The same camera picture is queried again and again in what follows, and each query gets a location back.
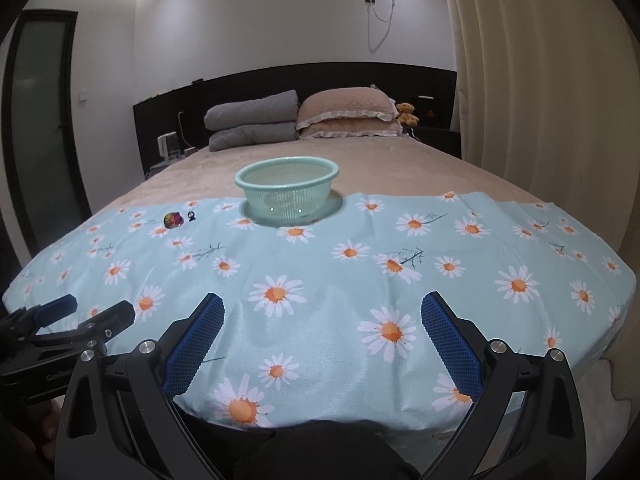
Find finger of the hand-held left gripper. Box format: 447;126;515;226
75;301;137;356
0;294;78;346

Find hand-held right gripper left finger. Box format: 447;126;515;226
55;292;226;480

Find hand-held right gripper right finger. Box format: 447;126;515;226
417;291;587;480

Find green plastic mesh basket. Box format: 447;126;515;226
235;156;340;226

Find blue daisy print cloth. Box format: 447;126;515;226
2;190;638;433

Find dark frosted glass door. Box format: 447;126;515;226
2;9;93;261

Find white bedside appliance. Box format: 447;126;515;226
157;131;179;161

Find bed with beige bedspread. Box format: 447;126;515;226
90;135;633;436

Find black bedside table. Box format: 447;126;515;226
412;126;463;160

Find brown teddy bear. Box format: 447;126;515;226
395;102;420;127

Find beige ruffled pillow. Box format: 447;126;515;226
296;86;401;128
299;121;403;140

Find grey stacked pillows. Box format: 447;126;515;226
204;90;299;131

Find cream curtain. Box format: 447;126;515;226
445;0;640;271

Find black headboard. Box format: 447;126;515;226
132;62;458;181

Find white hanging cable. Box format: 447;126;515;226
367;0;397;53

